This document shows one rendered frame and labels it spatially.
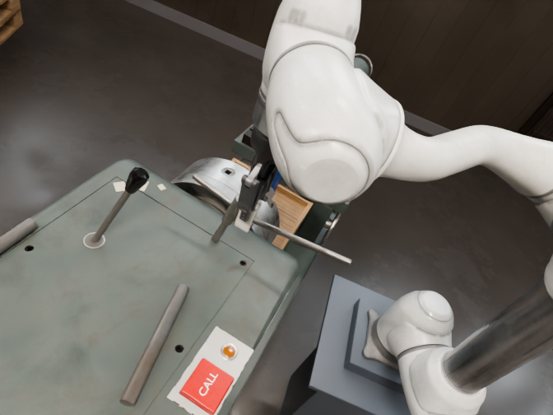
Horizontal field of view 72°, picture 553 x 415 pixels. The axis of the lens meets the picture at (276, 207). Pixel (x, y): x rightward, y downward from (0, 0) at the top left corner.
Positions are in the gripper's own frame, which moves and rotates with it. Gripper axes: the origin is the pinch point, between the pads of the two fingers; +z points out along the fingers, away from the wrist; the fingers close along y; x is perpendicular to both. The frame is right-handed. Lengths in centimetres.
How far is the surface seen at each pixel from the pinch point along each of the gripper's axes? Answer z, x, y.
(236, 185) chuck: 11.3, 9.6, 16.2
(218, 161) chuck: 12.2, 17.9, 21.2
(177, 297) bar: 7.1, 1.7, -18.3
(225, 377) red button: 8.1, -12.2, -24.4
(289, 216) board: 46, -1, 51
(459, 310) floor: 135, -119, 146
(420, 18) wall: 39, 6, 347
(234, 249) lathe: 9.5, -0.4, -1.7
